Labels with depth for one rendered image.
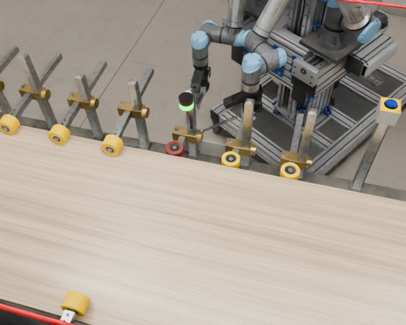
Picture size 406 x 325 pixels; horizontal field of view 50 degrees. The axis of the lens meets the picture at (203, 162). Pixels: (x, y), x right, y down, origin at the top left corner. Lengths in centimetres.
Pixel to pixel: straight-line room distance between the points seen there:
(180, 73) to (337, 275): 242
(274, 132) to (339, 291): 151
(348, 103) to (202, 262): 191
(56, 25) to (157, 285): 326
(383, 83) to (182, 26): 183
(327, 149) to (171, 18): 212
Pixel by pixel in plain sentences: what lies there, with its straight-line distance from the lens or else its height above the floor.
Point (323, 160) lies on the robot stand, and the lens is 276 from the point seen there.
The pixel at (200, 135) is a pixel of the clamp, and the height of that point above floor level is 87.
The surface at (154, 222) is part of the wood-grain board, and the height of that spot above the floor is 90.
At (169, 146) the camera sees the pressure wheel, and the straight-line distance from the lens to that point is 188.
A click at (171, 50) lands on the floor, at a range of 387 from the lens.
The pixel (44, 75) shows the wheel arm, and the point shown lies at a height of 96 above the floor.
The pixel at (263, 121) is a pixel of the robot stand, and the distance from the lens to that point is 294.
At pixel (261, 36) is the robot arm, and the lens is 184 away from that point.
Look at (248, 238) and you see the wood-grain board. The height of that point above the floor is 90.
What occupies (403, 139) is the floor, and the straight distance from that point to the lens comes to 336.
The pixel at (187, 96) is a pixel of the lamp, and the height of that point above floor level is 113.
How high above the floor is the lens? 233
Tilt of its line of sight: 52 degrees down
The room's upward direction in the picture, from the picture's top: 3 degrees counter-clockwise
